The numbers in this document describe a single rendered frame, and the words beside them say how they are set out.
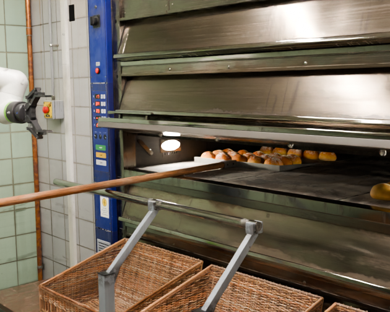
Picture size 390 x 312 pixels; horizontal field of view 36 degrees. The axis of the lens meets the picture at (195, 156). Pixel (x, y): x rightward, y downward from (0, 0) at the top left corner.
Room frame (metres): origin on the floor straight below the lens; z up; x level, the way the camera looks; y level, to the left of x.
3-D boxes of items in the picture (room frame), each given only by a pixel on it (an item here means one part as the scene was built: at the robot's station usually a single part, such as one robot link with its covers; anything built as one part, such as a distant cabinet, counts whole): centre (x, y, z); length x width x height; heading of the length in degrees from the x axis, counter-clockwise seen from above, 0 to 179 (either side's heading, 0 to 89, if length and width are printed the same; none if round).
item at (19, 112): (2.41, 0.67, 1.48); 0.09 x 0.07 x 0.08; 43
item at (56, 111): (3.29, 0.78, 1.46); 0.10 x 0.07 x 0.10; 42
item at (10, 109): (2.46, 0.72, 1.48); 0.12 x 0.06 x 0.09; 133
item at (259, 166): (3.05, -0.32, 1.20); 0.55 x 0.36 x 0.03; 46
